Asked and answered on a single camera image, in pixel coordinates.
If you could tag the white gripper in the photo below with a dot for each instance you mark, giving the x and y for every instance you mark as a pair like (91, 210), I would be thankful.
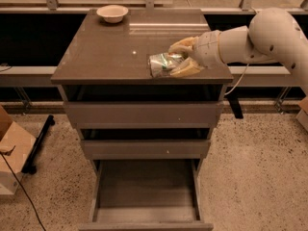
(208, 49)

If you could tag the green silver 7up can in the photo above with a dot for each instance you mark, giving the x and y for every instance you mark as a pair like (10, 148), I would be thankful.
(162, 64)

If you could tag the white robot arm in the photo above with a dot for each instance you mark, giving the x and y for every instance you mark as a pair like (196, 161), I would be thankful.
(273, 35)

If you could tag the grey drawer cabinet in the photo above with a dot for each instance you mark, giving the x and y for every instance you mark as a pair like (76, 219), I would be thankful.
(117, 54)

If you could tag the grey top drawer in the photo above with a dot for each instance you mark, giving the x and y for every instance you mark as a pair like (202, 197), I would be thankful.
(142, 107)

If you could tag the grey drawer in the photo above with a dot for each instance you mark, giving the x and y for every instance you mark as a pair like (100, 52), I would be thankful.
(142, 107)
(167, 143)
(146, 195)

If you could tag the grey middle drawer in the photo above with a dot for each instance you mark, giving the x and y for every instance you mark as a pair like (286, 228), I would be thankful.
(167, 143)

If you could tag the grey bottom drawer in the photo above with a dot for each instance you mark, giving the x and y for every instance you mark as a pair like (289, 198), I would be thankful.
(146, 195)

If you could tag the white paper bowl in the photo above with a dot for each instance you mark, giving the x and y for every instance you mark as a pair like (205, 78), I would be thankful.
(112, 13)

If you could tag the cardboard box right edge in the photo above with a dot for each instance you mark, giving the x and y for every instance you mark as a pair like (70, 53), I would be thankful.
(302, 116)

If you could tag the black stand foot left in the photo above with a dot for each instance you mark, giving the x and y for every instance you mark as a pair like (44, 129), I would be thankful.
(29, 166)

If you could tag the black bracket foot right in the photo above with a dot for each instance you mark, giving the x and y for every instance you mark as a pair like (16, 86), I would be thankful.
(235, 106)

